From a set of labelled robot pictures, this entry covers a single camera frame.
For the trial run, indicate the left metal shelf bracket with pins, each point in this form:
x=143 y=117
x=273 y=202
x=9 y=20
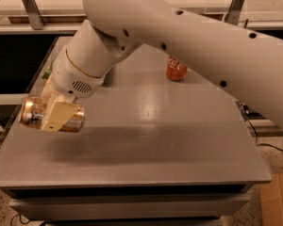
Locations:
x=33 y=13

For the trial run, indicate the cardboard box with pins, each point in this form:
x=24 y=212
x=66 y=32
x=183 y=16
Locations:
x=271 y=200

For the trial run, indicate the red Coca-Cola can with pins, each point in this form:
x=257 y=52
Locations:
x=176 y=71

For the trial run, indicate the green chip bag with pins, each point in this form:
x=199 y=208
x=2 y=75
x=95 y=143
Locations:
x=48 y=71

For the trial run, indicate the orange gold soda can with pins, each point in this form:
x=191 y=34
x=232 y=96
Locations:
x=34 y=108

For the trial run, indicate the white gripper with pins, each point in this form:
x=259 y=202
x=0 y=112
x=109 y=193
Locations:
x=72 y=77

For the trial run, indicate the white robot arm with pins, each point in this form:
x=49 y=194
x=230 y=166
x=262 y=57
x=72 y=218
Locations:
x=246 y=64

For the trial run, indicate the right metal shelf bracket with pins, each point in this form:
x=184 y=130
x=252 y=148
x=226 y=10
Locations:
x=234 y=12

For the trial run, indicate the metal shelf bracket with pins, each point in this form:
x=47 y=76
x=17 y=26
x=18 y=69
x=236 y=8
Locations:
x=33 y=13
x=234 y=12

